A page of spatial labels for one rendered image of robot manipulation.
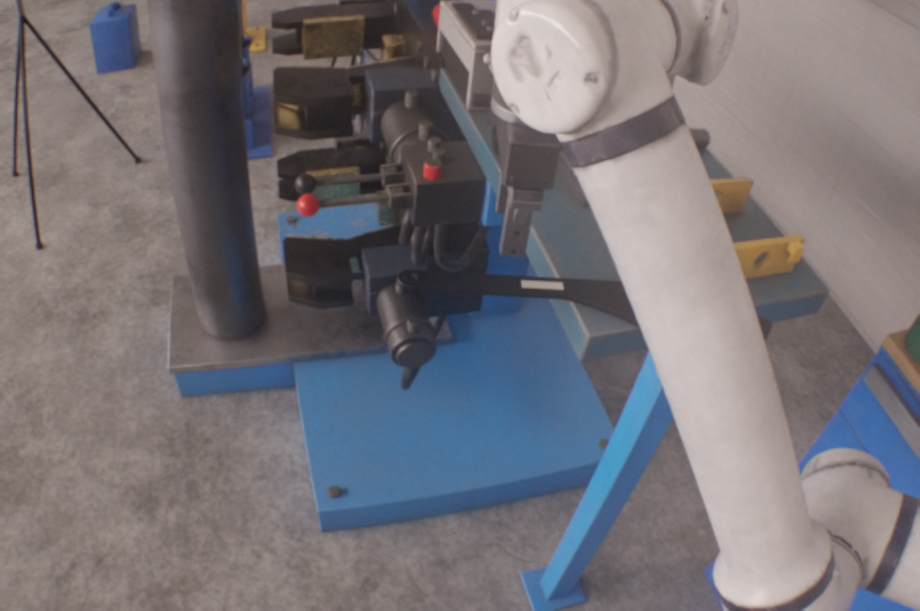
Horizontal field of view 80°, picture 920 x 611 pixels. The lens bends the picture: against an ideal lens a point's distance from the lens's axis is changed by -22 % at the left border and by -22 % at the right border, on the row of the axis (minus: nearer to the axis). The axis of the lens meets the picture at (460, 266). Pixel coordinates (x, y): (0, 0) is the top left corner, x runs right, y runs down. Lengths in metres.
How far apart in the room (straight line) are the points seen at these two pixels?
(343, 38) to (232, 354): 0.93
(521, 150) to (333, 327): 1.46
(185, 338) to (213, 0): 1.03
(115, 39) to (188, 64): 2.72
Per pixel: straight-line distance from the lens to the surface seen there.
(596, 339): 0.80
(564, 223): 0.94
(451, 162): 1.12
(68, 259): 2.76
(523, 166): 0.64
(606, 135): 0.42
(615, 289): 0.84
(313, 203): 1.07
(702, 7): 0.53
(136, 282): 2.54
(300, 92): 1.37
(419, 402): 1.89
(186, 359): 2.01
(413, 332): 1.48
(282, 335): 2.02
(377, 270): 1.60
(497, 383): 1.96
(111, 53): 4.27
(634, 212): 0.44
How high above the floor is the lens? 1.61
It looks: 40 degrees down
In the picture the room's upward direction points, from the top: 7 degrees clockwise
